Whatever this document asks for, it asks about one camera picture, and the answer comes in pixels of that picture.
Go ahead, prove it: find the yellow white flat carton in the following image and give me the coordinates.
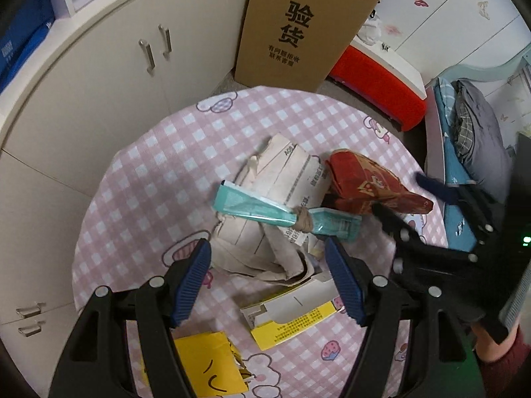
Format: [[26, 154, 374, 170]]
[[240, 271, 343, 350]]

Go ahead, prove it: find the red snack bag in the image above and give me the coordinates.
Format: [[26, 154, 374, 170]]
[[323, 149, 434, 215]]

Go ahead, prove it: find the teal candy-print bed mattress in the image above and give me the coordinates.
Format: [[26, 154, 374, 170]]
[[425, 77, 476, 252]]

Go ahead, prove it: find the yellow paper wrapper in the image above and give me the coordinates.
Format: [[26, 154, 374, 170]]
[[142, 330, 254, 398]]

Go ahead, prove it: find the grey folded duvet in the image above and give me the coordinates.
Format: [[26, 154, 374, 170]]
[[453, 79, 512, 185]]

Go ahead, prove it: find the large brown cardboard box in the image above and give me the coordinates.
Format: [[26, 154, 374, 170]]
[[234, 0, 379, 93]]

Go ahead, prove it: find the pink checkered round tablecloth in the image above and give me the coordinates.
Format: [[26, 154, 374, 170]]
[[72, 86, 422, 397]]

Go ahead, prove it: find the white plastic bag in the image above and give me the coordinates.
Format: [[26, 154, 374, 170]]
[[356, 9, 383, 46]]

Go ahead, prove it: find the cream cabinet with handles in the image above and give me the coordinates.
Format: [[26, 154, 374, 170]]
[[1, 0, 247, 397]]

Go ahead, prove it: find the person right hand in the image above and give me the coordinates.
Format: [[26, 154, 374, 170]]
[[472, 323, 519, 363]]

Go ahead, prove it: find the red sleeve right forearm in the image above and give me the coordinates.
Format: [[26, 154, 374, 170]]
[[475, 327, 530, 397]]

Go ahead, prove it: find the teal wrapper packet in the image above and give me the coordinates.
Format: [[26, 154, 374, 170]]
[[213, 181, 362, 242]]

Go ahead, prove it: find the red white storage bench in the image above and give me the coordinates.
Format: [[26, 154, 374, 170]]
[[330, 37, 426, 131]]

